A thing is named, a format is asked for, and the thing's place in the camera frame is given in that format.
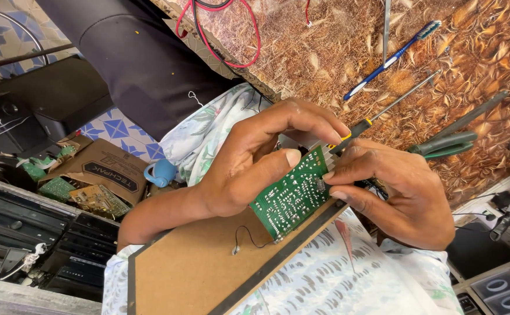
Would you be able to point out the green circuit board with heatsink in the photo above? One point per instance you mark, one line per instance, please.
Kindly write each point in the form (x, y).
(290, 201)

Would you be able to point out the person's right hand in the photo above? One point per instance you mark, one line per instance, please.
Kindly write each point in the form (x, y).
(404, 197)

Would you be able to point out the blue mug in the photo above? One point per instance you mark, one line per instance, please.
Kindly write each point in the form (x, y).
(162, 173)

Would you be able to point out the person's left hand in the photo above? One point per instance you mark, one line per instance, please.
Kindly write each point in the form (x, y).
(237, 162)

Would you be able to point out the dark metal rod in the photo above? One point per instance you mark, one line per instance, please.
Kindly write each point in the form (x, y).
(23, 57)

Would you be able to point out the person's right fingers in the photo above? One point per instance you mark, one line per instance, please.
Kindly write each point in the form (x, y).
(347, 177)

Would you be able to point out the tan circuit board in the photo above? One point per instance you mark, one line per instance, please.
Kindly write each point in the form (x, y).
(99, 201)

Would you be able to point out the small green circuit board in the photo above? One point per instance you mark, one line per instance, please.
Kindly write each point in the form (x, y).
(57, 189)

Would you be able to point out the black leather cushion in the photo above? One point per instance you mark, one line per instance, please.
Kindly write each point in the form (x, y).
(141, 57)

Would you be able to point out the thin metal strip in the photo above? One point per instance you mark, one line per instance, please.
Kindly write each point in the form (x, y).
(386, 30)

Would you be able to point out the brown cardboard box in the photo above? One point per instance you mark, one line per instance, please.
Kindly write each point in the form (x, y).
(106, 168)

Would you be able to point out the stack of black electronic players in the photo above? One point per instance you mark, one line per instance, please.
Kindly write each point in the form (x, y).
(40, 236)

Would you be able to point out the black device casing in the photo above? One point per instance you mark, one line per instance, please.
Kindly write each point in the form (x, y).
(478, 249)

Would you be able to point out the blue white toothbrush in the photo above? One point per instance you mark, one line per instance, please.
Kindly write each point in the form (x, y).
(386, 61)

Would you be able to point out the black speaker box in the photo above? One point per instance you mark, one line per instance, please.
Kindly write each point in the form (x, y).
(49, 100)

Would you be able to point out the floral patterned garment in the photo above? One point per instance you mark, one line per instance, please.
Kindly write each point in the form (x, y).
(347, 280)

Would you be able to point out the heap of green circuit boards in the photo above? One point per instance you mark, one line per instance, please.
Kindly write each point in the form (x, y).
(40, 164)

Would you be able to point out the brown hardboard with black frame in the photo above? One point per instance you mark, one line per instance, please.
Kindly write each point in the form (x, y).
(185, 275)

